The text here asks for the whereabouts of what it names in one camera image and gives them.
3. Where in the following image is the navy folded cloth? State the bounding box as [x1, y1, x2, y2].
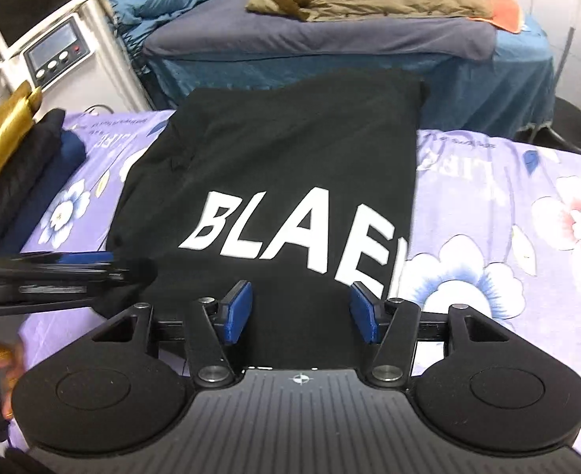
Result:
[0, 131, 87, 258]

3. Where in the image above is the blue bed with grey blanket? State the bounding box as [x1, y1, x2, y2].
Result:
[136, 14, 557, 135]

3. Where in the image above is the black jacket with white print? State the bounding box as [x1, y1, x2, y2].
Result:
[104, 69, 432, 372]

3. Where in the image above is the grey control panel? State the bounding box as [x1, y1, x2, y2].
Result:
[23, 14, 96, 90]

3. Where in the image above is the orange cloth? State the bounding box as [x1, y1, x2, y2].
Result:
[482, 0, 524, 34]

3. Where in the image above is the stack of folded dark clothes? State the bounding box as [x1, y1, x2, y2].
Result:
[0, 109, 67, 254]

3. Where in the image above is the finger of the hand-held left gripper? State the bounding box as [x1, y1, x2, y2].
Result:
[0, 251, 159, 282]
[0, 279, 145, 318]

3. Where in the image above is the purple floral bed sheet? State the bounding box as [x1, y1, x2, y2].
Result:
[18, 109, 581, 474]

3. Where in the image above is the black round stool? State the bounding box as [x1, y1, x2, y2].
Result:
[517, 96, 581, 163]

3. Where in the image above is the white machine with screen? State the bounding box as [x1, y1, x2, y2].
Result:
[0, 0, 100, 96]

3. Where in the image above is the grey blanket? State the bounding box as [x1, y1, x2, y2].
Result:
[141, 2, 497, 64]

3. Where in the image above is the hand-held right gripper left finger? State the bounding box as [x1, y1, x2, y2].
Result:
[92, 280, 253, 387]

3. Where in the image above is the blue duvet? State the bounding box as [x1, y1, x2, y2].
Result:
[104, 0, 268, 46]

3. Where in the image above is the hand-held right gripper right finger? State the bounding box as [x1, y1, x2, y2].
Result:
[349, 281, 513, 387]

